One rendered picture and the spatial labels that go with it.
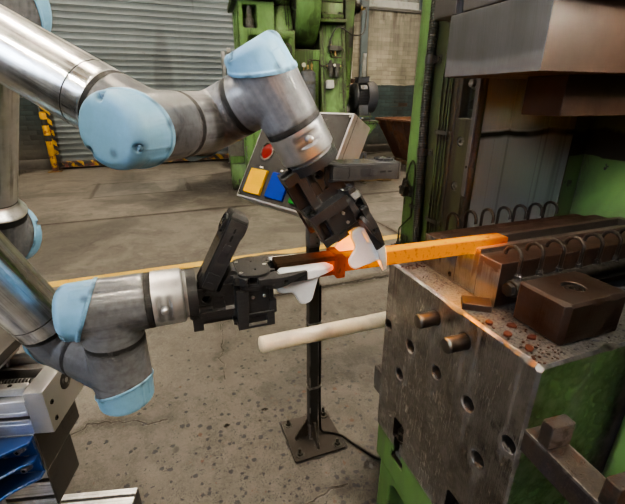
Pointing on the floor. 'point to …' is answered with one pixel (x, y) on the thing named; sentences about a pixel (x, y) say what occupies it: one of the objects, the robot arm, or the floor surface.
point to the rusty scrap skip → (396, 135)
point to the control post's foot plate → (323, 443)
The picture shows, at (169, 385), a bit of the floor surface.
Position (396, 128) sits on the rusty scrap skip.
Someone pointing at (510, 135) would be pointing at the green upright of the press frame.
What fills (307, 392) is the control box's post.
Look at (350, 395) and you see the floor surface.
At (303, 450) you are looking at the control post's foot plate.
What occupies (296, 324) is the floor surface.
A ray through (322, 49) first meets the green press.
